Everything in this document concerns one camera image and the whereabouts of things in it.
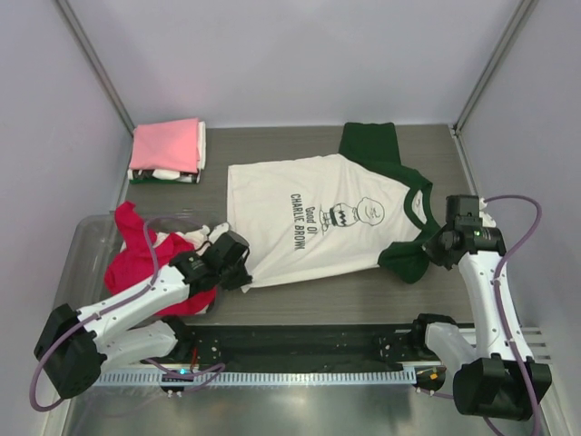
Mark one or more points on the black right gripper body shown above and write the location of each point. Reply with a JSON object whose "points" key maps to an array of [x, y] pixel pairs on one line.
{"points": [[435, 247]]}

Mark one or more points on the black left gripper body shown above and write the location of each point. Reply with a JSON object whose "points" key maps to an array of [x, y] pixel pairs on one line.
{"points": [[241, 264]]}

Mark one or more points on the white and green raglan shirt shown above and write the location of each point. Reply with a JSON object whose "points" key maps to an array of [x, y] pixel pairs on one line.
{"points": [[327, 215]]}

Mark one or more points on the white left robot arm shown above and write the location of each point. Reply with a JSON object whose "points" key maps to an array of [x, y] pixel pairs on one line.
{"points": [[76, 347]]}

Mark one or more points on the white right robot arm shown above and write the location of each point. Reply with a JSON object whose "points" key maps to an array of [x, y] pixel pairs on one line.
{"points": [[497, 377]]}

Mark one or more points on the red t shirt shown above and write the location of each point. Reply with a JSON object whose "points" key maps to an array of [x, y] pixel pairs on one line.
{"points": [[134, 263]]}

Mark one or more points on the folded pink t shirt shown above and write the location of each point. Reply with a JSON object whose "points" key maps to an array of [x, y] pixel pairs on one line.
{"points": [[169, 146]]}

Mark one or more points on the clear plastic bin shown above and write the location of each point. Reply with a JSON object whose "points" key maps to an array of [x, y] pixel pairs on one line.
{"points": [[95, 243]]}

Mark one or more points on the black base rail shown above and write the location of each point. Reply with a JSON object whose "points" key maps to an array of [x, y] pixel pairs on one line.
{"points": [[336, 348]]}

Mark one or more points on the perforated metal cable tray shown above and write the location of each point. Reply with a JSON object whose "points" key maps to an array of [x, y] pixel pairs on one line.
{"points": [[152, 377]]}

